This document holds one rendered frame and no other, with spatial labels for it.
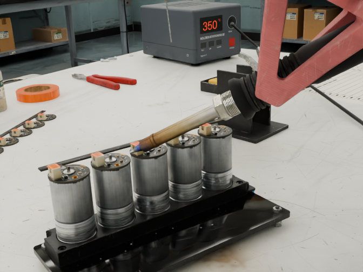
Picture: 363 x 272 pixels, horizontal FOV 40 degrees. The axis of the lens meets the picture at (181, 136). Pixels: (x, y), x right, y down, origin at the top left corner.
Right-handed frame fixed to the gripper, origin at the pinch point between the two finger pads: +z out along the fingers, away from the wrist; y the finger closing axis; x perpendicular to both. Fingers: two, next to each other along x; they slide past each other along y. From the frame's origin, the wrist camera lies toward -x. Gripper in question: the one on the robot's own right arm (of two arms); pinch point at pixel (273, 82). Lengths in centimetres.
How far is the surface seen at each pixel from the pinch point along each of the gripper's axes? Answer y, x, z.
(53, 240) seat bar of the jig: 2.5, -7.4, 14.2
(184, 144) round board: -3.5, -2.7, 7.3
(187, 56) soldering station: -56, -7, 16
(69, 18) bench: -351, -118, 108
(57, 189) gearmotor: 2.6, -8.3, 10.7
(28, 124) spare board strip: -23.2, -19.2, 22.5
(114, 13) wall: -587, -138, 147
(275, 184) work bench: -10.6, 5.7, 10.1
